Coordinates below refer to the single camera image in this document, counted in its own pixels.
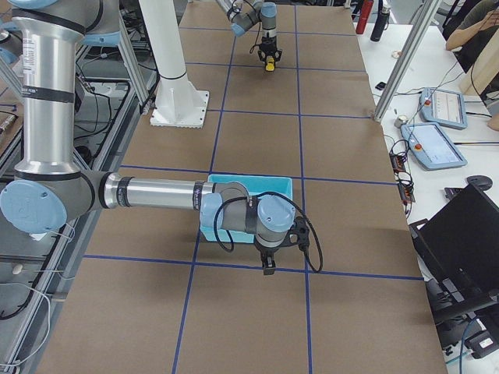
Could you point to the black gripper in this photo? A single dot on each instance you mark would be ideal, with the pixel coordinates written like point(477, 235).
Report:
point(268, 42)
point(266, 250)

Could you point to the yellow beetle toy car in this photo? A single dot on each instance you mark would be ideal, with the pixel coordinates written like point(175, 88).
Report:
point(269, 64)

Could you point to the light blue plastic bin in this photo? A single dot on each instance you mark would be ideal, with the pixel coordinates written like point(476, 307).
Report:
point(254, 185)

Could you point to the red bottle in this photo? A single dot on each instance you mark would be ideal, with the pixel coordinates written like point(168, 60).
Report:
point(364, 14)

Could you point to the black bottle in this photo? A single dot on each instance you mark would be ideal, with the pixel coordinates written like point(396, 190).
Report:
point(381, 22)

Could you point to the small metal cylinder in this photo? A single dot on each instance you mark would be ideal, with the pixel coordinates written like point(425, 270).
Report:
point(400, 121)

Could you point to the far teach pendant tablet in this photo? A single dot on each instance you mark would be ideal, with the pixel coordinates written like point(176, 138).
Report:
point(445, 107)

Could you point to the teach pendant tablet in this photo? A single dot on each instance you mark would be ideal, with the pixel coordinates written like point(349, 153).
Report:
point(431, 146)
point(445, 107)

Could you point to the black monitor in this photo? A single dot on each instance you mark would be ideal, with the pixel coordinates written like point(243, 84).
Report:
point(459, 246)

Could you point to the near teach pendant tablet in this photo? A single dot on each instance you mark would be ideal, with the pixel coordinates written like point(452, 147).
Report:
point(431, 146)

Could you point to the seated person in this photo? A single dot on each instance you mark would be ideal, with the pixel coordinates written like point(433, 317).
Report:
point(474, 33)

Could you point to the black computer mouse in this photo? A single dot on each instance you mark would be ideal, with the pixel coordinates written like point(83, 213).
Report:
point(480, 181)

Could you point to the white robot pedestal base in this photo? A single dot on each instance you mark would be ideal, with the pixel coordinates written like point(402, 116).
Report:
point(178, 103)

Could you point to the aluminium frame post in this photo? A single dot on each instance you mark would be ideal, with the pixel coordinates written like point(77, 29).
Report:
point(415, 37)

